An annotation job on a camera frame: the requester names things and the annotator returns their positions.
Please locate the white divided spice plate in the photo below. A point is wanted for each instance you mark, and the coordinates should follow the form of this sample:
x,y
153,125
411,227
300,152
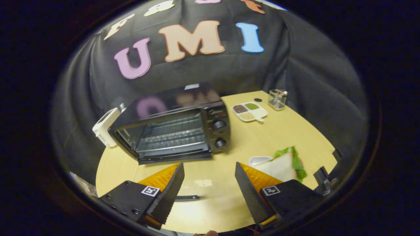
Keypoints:
x,y
259,113

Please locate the white rectangular dish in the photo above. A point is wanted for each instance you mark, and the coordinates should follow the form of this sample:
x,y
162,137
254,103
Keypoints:
x,y
257,160

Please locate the black toaster oven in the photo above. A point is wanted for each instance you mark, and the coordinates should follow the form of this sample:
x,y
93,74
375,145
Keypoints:
x,y
170,98

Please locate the white pop-up toaster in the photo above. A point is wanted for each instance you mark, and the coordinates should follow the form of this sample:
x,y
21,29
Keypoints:
x,y
105,126

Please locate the black backdrop cloth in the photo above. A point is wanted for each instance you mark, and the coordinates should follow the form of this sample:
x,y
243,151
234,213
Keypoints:
x,y
311,65

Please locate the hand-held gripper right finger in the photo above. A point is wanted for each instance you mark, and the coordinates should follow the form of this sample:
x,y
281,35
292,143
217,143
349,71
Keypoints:
x,y
251,193

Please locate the lettuce sandwich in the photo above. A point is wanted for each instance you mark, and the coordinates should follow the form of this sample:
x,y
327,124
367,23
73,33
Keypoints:
x,y
280,167

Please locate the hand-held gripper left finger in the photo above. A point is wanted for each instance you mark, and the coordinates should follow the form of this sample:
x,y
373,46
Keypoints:
x,y
170,193

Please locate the black table clamp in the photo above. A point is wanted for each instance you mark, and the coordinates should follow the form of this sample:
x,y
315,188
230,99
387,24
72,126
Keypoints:
x,y
337,154
323,178

